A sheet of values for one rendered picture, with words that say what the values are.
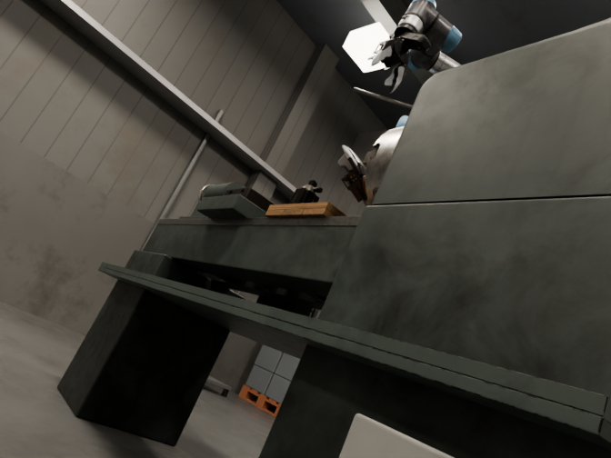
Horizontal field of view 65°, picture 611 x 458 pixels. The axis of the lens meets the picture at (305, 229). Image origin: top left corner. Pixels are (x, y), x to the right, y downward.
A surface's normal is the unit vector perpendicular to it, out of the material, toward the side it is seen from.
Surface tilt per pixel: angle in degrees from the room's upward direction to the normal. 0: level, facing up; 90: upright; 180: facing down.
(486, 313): 90
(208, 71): 90
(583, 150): 90
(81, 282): 90
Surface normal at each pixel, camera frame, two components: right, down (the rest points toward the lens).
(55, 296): 0.66, 0.06
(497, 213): -0.70, -0.49
